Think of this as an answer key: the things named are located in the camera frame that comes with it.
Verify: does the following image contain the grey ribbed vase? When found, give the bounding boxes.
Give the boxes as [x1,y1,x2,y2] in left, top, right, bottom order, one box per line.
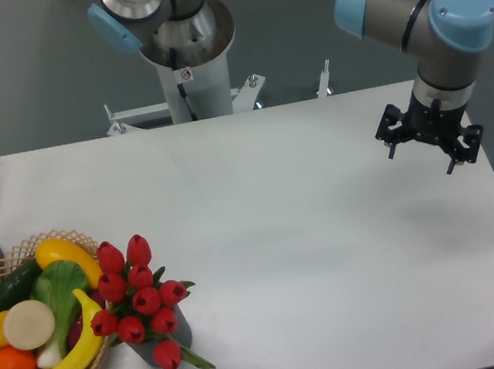
[129,306,192,367]

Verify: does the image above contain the yellow banana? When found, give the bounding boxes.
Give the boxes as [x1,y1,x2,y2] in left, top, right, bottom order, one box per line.
[52,289,104,369]

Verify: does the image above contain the beige round disc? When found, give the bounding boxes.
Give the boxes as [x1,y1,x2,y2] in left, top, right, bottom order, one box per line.
[3,300,56,351]

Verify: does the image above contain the green cucumber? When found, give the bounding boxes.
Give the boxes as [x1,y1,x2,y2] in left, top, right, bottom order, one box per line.
[0,259,42,312]

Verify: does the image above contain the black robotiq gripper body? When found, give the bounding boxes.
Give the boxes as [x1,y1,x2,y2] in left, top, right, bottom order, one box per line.
[404,97,466,144]

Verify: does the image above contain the yellow squash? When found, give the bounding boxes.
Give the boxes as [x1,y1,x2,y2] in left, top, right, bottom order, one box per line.
[35,238,102,290]

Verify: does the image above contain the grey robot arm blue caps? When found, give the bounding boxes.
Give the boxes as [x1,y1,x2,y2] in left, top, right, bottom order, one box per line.
[87,0,494,166]

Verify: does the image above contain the red tulip bouquet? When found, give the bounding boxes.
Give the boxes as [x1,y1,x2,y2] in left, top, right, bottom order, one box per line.
[90,235,215,369]

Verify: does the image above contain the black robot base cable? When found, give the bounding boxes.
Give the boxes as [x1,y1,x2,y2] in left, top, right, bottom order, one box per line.
[167,45,199,125]

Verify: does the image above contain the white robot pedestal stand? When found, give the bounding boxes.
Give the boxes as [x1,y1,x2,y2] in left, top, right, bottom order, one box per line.
[89,0,337,138]

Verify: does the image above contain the green bok choy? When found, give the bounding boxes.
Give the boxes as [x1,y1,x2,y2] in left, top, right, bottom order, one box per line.
[31,260,89,369]

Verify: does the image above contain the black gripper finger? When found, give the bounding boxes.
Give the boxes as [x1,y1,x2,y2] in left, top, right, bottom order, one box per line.
[375,104,414,160]
[442,125,484,174]

